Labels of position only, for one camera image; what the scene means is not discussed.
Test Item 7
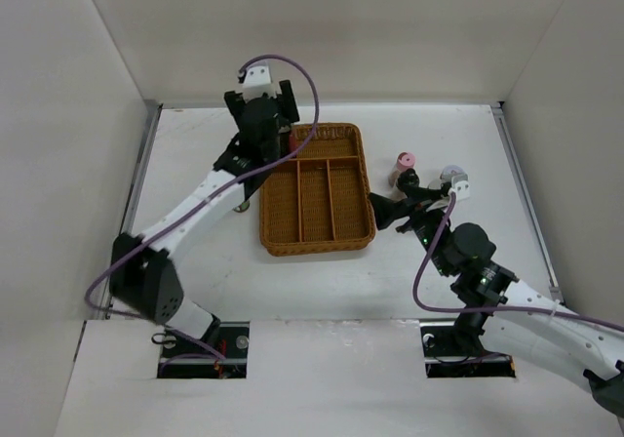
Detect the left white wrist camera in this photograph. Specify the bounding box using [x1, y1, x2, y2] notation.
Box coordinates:
[241, 62, 276, 101]

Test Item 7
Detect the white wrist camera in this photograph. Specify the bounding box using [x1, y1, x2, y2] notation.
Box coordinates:
[448, 174, 471, 202]
[241, 62, 276, 101]

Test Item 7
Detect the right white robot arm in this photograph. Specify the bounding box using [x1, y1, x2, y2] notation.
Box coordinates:
[369, 184, 623, 417]

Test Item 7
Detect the dark soy sauce bottle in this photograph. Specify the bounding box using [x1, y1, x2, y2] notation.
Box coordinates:
[288, 133, 298, 153]

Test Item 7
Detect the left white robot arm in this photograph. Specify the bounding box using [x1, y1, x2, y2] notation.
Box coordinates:
[109, 80, 299, 358]

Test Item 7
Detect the black grinder pepper bottle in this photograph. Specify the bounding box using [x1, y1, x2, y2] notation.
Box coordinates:
[395, 168, 420, 197]

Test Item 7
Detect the yellow cap red sauce bottle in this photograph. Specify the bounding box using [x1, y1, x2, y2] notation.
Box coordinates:
[234, 201, 250, 213]

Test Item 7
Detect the pink lid spice jar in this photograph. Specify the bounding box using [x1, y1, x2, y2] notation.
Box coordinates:
[387, 151, 415, 187]

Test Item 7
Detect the orange wicker divided basket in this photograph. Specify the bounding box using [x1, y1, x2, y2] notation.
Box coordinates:
[259, 123, 375, 257]

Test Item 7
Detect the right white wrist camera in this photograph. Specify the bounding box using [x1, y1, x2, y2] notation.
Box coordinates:
[448, 174, 471, 202]

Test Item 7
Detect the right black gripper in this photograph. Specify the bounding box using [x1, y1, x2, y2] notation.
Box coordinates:
[369, 183, 454, 277]

